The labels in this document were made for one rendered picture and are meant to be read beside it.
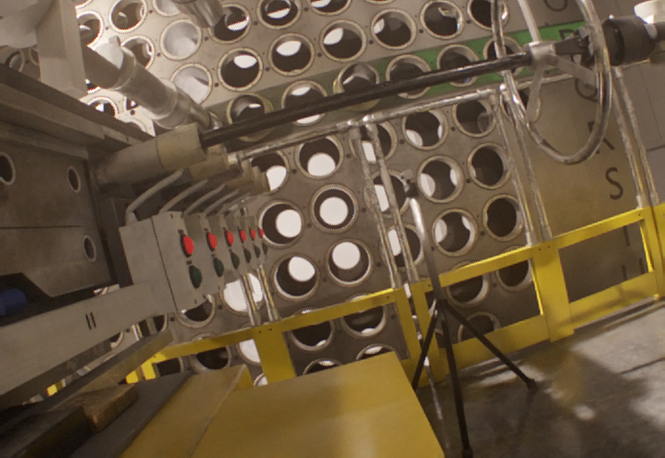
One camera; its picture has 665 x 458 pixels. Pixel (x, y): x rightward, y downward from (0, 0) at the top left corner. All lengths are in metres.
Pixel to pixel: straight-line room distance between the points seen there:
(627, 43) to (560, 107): 2.11
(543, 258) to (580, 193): 1.06
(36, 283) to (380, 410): 0.47
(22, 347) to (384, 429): 0.31
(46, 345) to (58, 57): 0.74
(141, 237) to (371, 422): 0.61
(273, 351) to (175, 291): 1.17
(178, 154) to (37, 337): 0.43
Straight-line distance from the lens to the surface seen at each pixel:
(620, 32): 0.95
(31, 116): 0.67
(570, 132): 3.04
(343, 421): 0.27
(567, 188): 2.99
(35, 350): 0.47
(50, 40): 1.14
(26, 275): 0.63
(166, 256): 0.80
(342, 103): 0.80
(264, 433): 0.28
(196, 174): 0.98
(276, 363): 1.94
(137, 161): 0.82
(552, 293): 2.06
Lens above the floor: 0.69
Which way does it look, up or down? level
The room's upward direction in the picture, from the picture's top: 16 degrees counter-clockwise
